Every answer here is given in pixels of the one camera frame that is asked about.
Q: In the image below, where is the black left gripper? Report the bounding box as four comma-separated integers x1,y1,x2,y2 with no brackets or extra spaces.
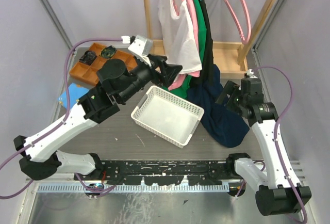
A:
120,55,184,105

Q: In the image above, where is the navy blue t shirt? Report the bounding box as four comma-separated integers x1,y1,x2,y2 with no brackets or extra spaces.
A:
187,65,250,148

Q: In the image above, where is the pink plastic hanger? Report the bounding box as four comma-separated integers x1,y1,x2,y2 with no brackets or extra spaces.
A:
222,0,252,44

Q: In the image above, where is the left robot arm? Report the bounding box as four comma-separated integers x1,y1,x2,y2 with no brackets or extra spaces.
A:
14,54,182,181

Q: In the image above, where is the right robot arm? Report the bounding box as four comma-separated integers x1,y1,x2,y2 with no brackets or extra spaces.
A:
216,76,312,216

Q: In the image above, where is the pink t shirt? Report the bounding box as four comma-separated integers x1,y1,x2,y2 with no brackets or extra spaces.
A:
168,0,202,91

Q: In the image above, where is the white t shirt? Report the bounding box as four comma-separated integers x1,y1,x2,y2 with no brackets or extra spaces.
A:
157,0,202,75

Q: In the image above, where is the black t shirt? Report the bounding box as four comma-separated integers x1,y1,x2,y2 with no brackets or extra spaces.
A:
190,0,213,88

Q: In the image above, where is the green t shirt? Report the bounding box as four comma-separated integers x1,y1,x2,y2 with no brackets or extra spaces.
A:
170,0,207,99

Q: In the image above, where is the wooden clothes rack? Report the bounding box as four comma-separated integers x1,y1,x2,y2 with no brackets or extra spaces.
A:
143,0,279,79

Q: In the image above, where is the white plastic basket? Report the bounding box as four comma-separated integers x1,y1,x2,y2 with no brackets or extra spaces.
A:
131,86,204,148

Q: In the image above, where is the dark rolled sock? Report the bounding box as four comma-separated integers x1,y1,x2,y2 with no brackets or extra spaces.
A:
79,51,97,66
100,45,117,59

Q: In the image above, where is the orange wooden compartment tray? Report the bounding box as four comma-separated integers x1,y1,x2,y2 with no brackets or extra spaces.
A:
69,43,137,86

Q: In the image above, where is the blue folded cloth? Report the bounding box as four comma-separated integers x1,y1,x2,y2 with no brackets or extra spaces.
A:
58,83,89,109

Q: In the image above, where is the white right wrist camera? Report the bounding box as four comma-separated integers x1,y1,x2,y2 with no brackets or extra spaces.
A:
244,69,258,78

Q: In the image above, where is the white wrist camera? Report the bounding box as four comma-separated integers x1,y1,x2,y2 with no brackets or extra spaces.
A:
244,69,258,78
121,35,153,67

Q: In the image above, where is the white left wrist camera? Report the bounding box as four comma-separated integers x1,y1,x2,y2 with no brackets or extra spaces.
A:
121,35,153,67

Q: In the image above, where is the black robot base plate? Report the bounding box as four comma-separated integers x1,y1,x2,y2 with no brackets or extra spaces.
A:
80,160,242,186

